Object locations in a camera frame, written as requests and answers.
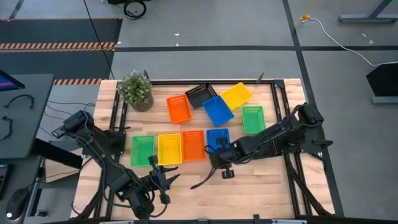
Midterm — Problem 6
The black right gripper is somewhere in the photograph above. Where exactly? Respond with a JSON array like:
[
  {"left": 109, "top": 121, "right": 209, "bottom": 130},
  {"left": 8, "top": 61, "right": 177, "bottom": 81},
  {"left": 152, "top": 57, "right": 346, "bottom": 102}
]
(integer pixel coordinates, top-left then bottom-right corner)
[{"left": 210, "top": 136, "right": 240, "bottom": 179}]

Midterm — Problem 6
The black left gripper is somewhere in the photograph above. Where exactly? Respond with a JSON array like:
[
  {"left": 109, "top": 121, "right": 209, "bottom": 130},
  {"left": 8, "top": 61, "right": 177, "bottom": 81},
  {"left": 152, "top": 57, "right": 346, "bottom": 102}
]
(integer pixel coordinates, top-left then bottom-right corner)
[{"left": 144, "top": 154, "right": 182, "bottom": 205}]

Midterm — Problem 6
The blue plastic basket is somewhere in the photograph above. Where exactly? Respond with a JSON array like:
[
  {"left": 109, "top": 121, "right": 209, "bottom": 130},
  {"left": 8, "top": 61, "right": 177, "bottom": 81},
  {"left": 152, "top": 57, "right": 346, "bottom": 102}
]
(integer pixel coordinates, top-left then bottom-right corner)
[
  {"left": 202, "top": 95, "right": 235, "bottom": 128},
  {"left": 205, "top": 128, "right": 231, "bottom": 155}
]

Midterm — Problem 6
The yellow plastic basket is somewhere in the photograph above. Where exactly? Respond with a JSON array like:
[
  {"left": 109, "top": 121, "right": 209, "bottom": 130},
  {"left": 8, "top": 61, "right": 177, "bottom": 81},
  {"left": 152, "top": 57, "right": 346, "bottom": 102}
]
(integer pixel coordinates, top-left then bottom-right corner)
[
  {"left": 157, "top": 133, "right": 183, "bottom": 166},
  {"left": 220, "top": 82, "right": 254, "bottom": 111}
]

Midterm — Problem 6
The orange plastic basket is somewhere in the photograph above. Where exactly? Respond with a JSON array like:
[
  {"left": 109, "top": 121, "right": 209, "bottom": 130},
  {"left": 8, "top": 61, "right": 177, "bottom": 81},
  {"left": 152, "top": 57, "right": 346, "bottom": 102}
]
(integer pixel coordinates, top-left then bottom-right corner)
[
  {"left": 166, "top": 94, "right": 193, "bottom": 124},
  {"left": 181, "top": 129, "right": 207, "bottom": 162}
]

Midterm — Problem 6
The green plastic basket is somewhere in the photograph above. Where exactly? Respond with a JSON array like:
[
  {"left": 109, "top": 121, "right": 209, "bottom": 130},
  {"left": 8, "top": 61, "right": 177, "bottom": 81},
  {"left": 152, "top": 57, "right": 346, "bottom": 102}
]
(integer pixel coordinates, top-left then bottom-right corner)
[
  {"left": 129, "top": 134, "right": 155, "bottom": 167},
  {"left": 241, "top": 105, "right": 267, "bottom": 135}
]

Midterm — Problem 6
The potted green plant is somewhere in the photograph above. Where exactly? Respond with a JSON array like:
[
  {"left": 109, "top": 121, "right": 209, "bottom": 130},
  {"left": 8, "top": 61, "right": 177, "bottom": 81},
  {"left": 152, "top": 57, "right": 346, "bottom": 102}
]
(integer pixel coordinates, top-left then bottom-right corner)
[{"left": 117, "top": 70, "right": 155, "bottom": 113}]

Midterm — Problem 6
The black desk leg beam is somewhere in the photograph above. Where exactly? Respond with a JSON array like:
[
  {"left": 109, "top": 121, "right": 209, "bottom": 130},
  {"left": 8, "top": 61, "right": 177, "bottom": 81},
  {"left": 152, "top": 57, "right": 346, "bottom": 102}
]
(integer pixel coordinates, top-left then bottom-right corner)
[{"left": 30, "top": 138, "right": 84, "bottom": 170}]

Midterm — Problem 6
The grey side table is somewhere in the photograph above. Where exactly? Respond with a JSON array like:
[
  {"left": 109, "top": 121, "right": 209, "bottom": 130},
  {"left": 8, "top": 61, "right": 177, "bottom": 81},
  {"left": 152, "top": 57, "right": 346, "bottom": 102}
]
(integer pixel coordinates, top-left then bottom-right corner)
[{"left": 0, "top": 73, "right": 54, "bottom": 161}]

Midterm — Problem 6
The grey computer desk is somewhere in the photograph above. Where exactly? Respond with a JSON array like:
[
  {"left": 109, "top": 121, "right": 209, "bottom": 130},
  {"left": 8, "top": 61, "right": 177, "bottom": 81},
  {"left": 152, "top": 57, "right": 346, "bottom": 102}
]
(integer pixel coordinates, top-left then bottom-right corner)
[{"left": 0, "top": 157, "right": 43, "bottom": 224}]

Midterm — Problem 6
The dark keyboard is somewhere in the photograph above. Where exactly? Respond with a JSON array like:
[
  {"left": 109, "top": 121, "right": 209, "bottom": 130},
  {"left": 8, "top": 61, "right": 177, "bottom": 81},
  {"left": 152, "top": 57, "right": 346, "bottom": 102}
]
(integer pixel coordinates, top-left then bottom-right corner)
[{"left": 0, "top": 164, "right": 14, "bottom": 200}]

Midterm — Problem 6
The black box on grey base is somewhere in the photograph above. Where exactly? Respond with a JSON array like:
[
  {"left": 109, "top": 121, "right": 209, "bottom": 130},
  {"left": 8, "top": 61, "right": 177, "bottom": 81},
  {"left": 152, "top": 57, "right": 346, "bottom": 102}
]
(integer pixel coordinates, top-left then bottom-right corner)
[{"left": 366, "top": 63, "right": 398, "bottom": 105}]

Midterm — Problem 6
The black hazard-striped floor mat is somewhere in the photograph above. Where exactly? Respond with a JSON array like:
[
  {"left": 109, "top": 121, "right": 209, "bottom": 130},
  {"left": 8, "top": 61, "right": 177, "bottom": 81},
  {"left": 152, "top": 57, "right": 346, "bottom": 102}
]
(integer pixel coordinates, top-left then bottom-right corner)
[{"left": 0, "top": 17, "right": 124, "bottom": 85}]

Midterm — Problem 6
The computer monitor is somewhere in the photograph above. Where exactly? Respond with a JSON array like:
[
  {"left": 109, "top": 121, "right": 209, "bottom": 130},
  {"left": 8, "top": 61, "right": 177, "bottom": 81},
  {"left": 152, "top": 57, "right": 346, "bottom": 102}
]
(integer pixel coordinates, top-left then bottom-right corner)
[{"left": 0, "top": 70, "right": 25, "bottom": 92}]

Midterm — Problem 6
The grey desk foot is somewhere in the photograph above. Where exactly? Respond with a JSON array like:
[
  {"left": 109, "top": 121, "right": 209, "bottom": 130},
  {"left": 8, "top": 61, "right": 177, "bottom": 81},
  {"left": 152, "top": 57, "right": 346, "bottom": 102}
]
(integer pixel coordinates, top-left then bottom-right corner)
[{"left": 338, "top": 0, "right": 398, "bottom": 24}]

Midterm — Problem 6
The black metal rig frame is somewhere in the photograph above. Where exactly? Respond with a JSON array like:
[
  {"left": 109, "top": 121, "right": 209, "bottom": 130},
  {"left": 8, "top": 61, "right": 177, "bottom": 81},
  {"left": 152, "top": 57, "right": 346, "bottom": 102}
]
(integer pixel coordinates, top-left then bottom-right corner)
[{"left": 73, "top": 72, "right": 336, "bottom": 224}]

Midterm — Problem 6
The black cable bundle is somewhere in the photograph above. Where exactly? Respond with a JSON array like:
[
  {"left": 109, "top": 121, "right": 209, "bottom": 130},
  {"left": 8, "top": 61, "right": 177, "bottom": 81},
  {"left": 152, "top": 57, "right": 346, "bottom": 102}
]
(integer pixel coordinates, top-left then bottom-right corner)
[
  {"left": 284, "top": 152, "right": 333, "bottom": 217},
  {"left": 73, "top": 174, "right": 116, "bottom": 220}
]

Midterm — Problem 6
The tangle of thin wires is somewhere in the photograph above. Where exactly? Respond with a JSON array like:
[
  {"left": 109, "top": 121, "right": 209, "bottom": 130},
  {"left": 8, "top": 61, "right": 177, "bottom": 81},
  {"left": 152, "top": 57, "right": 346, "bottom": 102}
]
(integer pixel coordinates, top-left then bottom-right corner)
[{"left": 43, "top": 100, "right": 96, "bottom": 125}]

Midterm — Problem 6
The thin black floor cable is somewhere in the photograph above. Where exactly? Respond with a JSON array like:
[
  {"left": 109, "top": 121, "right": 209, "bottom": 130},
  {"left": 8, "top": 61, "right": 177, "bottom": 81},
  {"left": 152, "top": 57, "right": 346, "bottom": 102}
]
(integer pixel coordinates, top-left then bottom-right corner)
[{"left": 82, "top": 0, "right": 116, "bottom": 80}]

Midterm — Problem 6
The white floor cable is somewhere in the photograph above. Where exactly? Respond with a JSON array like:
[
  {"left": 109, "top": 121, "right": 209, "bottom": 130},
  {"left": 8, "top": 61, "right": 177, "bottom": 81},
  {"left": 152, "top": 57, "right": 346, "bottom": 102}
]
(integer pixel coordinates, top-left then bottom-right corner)
[{"left": 306, "top": 17, "right": 398, "bottom": 67}]

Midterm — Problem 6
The short bent black cable piece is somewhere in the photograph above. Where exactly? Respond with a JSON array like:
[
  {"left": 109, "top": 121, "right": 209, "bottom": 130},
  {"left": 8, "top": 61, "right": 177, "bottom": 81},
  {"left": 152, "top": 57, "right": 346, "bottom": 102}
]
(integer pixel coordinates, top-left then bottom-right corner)
[{"left": 1, "top": 116, "right": 14, "bottom": 140}]

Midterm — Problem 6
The coiled black cable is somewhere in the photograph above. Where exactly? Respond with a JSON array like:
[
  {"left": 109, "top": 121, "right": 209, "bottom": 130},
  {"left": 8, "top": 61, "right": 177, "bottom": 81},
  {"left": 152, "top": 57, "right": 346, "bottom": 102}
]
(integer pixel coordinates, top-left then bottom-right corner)
[{"left": 123, "top": 0, "right": 147, "bottom": 21}]

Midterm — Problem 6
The long curved black cable piece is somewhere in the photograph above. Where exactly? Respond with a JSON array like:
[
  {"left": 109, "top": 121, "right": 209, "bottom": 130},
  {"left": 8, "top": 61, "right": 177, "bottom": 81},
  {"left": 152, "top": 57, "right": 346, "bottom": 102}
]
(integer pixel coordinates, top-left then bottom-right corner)
[{"left": 3, "top": 94, "right": 35, "bottom": 110}]

